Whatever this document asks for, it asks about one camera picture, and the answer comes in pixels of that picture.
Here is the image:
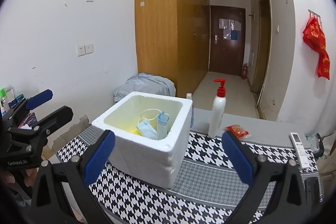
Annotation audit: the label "person's left hand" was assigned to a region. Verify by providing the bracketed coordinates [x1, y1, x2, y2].
[1, 168, 38, 197]

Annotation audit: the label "wall power sockets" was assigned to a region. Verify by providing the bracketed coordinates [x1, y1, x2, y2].
[76, 44, 94, 57]

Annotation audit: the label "white remote control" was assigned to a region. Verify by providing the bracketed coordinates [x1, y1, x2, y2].
[290, 132, 310, 169]

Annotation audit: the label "red fire extinguisher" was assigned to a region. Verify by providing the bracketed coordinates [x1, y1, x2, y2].
[241, 63, 248, 80]

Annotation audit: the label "wooden wardrobe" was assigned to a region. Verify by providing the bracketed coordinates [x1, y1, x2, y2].
[134, 0, 210, 97]

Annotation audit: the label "yellow foam fruit net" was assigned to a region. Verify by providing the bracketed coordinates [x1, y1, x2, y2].
[131, 128, 142, 136]

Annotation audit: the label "red snack packet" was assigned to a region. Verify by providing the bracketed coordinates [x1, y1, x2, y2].
[226, 124, 249, 140]

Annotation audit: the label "white foam box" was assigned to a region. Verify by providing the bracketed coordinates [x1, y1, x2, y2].
[92, 92, 193, 189]

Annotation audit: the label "wall hook rack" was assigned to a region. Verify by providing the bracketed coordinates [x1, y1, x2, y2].
[308, 9, 321, 20]

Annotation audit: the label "white red pump bottle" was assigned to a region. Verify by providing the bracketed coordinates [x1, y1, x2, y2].
[207, 79, 226, 138]

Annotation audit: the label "dark brown entrance door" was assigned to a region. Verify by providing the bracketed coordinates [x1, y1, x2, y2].
[209, 5, 246, 76]

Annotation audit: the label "red hanging bags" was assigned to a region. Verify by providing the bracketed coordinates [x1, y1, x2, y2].
[302, 16, 330, 80]

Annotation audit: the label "black smartphone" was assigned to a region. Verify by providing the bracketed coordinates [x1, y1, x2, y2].
[305, 177, 320, 212]

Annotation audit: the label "houndstooth table cloth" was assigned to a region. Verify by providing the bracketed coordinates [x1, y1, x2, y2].
[52, 125, 325, 224]

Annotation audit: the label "white single face mask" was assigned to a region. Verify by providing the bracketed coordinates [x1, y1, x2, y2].
[136, 109, 162, 140]

